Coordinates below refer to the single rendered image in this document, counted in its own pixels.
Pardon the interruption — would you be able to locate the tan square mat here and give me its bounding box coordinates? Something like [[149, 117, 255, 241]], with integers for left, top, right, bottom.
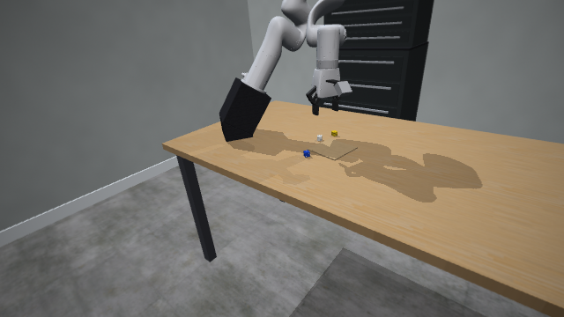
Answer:
[[308, 139, 358, 160]]

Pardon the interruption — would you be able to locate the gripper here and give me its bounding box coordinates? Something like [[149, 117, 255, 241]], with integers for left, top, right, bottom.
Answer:
[[306, 67, 341, 115]]

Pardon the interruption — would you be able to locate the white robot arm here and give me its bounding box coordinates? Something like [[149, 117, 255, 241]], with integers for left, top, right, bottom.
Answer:
[[241, 0, 353, 97]]

